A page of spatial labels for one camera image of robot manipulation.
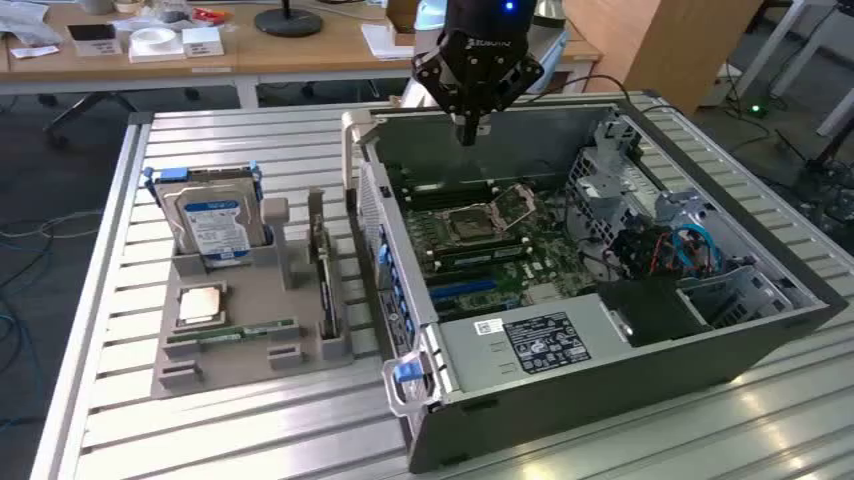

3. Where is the green motherboard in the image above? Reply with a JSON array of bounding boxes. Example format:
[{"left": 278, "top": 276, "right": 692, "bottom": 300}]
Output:
[{"left": 399, "top": 164, "right": 601, "bottom": 321}]

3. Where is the wooden desk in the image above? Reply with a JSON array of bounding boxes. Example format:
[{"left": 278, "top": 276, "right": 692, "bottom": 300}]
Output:
[{"left": 0, "top": 0, "right": 601, "bottom": 96}]

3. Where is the white paper card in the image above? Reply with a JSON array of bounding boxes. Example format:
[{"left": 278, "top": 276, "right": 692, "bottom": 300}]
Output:
[{"left": 9, "top": 44, "right": 61, "bottom": 60}]

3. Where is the CPU chip with metal lid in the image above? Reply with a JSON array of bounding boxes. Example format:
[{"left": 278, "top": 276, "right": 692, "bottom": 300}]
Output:
[{"left": 177, "top": 287, "right": 225, "bottom": 324}]

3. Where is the dark filled bag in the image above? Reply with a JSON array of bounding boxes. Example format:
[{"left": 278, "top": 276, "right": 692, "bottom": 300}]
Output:
[{"left": 146, "top": 0, "right": 192, "bottom": 24}]

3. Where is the brown cardboard box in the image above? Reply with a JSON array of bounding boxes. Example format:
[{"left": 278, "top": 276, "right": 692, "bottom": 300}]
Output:
[{"left": 385, "top": 0, "right": 428, "bottom": 36}]

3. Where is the black chair base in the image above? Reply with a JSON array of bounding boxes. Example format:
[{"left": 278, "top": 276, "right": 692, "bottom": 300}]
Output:
[{"left": 42, "top": 89, "right": 201, "bottom": 149}]

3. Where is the grey power supply unit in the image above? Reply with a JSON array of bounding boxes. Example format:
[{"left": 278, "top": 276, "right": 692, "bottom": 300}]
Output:
[{"left": 436, "top": 294, "right": 632, "bottom": 394}]

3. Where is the grey parts rack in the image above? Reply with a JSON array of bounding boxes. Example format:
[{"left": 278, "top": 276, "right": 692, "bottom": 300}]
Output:
[{"left": 150, "top": 187, "right": 359, "bottom": 401}]

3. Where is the hard disk in blue caddy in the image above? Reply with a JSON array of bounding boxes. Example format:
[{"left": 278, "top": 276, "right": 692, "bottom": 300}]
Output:
[{"left": 142, "top": 162, "right": 265, "bottom": 266}]

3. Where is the black power cable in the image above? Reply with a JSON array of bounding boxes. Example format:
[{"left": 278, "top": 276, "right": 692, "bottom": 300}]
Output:
[{"left": 563, "top": 73, "right": 672, "bottom": 111}]

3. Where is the white box with black lid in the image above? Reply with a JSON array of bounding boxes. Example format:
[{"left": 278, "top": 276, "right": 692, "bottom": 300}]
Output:
[{"left": 65, "top": 23, "right": 124, "bottom": 57}]

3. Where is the wooden cabinet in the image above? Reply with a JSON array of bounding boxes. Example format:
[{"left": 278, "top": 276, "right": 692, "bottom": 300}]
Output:
[{"left": 563, "top": 0, "right": 766, "bottom": 114}]

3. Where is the clear plastic bag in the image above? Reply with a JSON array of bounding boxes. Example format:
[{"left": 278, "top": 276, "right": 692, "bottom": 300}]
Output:
[{"left": 0, "top": 2, "right": 65, "bottom": 47}]

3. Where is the low metal disk bay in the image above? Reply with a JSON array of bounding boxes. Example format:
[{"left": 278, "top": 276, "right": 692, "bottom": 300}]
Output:
[{"left": 676, "top": 264, "right": 802, "bottom": 331}]

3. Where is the dark grey PC case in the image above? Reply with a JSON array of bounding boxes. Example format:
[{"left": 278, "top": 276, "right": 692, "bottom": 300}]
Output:
[{"left": 339, "top": 97, "right": 850, "bottom": 475}]

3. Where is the black expansion slot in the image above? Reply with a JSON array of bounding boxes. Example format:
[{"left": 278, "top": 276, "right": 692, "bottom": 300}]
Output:
[{"left": 425, "top": 267, "right": 496, "bottom": 289}]

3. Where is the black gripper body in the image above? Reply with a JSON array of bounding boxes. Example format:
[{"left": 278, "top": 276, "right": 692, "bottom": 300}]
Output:
[{"left": 439, "top": 0, "right": 535, "bottom": 115}]

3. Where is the black lamp base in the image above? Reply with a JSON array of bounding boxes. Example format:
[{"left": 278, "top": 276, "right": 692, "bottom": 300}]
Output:
[{"left": 252, "top": 0, "right": 327, "bottom": 37}]

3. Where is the tall metal disk bay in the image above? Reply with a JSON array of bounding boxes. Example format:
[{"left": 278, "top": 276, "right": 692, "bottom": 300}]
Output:
[{"left": 565, "top": 117, "right": 668, "bottom": 241}]

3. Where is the green RAM stick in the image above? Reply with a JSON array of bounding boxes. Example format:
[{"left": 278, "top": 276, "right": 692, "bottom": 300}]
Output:
[{"left": 165, "top": 319, "right": 294, "bottom": 344}]

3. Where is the metal socket cover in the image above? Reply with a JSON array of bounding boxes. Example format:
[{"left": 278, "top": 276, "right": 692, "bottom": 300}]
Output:
[{"left": 492, "top": 183, "right": 539, "bottom": 231}]

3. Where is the stack of white papers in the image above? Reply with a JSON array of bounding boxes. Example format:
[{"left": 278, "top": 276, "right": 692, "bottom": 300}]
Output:
[{"left": 360, "top": 22, "right": 419, "bottom": 62}]

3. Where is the graphics card with black cooler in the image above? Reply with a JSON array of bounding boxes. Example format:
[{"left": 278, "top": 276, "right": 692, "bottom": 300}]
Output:
[{"left": 305, "top": 186, "right": 343, "bottom": 342}]

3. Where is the blue wire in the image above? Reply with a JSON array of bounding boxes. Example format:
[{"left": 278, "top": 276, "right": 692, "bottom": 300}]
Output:
[{"left": 669, "top": 226, "right": 727, "bottom": 276}]

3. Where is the black fan shroud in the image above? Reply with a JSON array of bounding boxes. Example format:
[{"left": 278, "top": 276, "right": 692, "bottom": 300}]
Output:
[{"left": 596, "top": 277, "right": 712, "bottom": 349}]

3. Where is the white tape roll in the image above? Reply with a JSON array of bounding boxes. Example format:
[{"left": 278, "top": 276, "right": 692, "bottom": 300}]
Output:
[{"left": 129, "top": 27, "right": 176, "bottom": 51}]

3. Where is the white desk frame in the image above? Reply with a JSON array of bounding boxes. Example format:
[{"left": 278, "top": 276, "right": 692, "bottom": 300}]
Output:
[{"left": 730, "top": 0, "right": 854, "bottom": 137}]

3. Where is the flat white box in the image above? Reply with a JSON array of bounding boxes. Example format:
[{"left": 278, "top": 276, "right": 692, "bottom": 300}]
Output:
[{"left": 126, "top": 42, "right": 188, "bottom": 65}]

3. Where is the CPU socket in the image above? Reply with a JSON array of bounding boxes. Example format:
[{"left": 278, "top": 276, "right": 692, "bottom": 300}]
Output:
[{"left": 447, "top": 204, "right": 499, "bottom": 246}]

